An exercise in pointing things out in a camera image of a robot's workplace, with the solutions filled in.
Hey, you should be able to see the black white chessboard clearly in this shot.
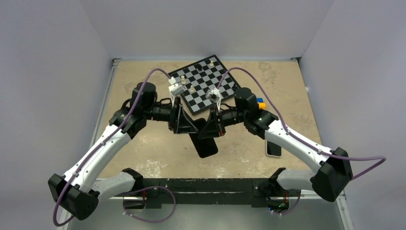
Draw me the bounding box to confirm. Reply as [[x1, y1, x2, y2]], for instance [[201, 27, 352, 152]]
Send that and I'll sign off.
[[169, 55, 227, 115]]

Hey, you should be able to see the phone in white case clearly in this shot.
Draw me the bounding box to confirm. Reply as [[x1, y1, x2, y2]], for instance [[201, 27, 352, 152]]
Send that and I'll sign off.
[[265, 141, 282, 158]]

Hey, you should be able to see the black chess piece back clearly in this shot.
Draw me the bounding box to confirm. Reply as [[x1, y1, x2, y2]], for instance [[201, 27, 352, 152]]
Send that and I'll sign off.
[[195, 64, 203, 71]]

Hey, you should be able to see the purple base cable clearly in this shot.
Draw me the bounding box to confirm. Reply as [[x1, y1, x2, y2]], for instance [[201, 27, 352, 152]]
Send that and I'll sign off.
[[122, 184, 176, 223]]

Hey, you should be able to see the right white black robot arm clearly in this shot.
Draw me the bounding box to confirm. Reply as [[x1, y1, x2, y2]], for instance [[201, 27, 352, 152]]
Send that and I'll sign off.
[[199, 88, 353, 202]]

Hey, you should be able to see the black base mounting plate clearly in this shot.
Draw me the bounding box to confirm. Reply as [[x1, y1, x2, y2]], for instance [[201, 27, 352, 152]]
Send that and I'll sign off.
[[122, 178, 299, 208]]

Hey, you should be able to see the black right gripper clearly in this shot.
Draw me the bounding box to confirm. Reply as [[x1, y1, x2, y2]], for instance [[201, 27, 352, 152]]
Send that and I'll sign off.
[[199, 104, 248, 139]]

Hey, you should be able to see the black phone case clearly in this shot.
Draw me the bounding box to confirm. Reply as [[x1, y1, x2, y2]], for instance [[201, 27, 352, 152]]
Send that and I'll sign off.
[[189, 133, 218, 159]]

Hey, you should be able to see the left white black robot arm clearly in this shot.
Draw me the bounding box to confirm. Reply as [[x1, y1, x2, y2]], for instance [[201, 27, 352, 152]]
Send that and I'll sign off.
[[48, 82, 198, 220]]

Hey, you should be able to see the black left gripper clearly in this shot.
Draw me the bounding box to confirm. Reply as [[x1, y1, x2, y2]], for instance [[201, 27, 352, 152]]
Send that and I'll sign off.
[[144, 95, 198, 134]]

